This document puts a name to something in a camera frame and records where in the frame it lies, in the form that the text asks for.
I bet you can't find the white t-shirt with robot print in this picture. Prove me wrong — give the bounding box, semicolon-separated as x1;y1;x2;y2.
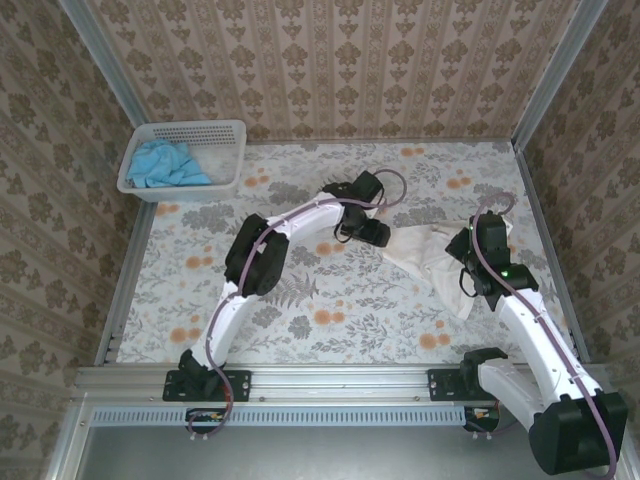
382;215;516;321

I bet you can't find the floral tablecloth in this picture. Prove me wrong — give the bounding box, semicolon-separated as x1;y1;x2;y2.
114;141;581;365

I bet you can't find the white plastic basket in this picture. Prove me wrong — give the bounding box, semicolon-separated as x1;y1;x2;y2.
115;119;247;204

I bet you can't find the light blue t-shirt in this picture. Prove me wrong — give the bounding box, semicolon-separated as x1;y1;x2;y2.
124;139;211;190

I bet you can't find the grey metal panel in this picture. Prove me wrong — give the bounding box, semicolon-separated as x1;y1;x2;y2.
79;424;539;480

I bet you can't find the aluminium table side rail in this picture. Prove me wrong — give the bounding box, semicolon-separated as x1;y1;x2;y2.
93;199;159;369
513;142;592;364

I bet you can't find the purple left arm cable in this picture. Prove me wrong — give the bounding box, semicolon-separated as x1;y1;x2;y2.
187;168;409;444

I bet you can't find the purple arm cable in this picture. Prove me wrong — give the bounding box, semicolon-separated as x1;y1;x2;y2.
187;168;409;444
462;192;619;479

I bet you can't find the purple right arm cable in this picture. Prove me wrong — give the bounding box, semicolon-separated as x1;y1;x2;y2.
462;192;619;479

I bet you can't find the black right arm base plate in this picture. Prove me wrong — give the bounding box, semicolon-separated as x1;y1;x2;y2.
427;368;482;402

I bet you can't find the black connector box with wires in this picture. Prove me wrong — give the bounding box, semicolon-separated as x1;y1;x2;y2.
463;404;502;433
185;407;227;435

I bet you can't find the aluminium mounting rail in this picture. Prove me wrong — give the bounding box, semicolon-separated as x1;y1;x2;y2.
74;364;609;404

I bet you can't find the white slotted cable duct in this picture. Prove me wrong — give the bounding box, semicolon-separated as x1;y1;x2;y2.
92;405;467;428

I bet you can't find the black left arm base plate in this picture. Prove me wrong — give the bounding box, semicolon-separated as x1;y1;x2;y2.
162;368;253;403

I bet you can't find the aluminium frame post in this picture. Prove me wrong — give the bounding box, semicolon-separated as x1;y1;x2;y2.
512;0;614;147
62;0;147;132

